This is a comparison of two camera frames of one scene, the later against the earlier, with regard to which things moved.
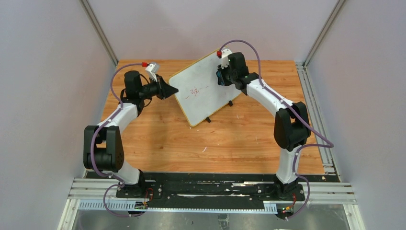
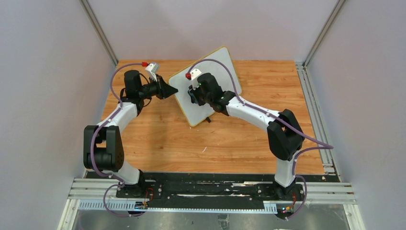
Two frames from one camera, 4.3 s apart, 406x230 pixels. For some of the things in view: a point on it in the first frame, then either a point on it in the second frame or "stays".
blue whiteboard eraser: (220, 79) → (193, 99)
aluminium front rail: (101, 194) stays
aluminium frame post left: (92, 17) stays
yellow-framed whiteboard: (200, 94) stays
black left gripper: (159, 87) stays
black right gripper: (224, 75) → (193, 96)
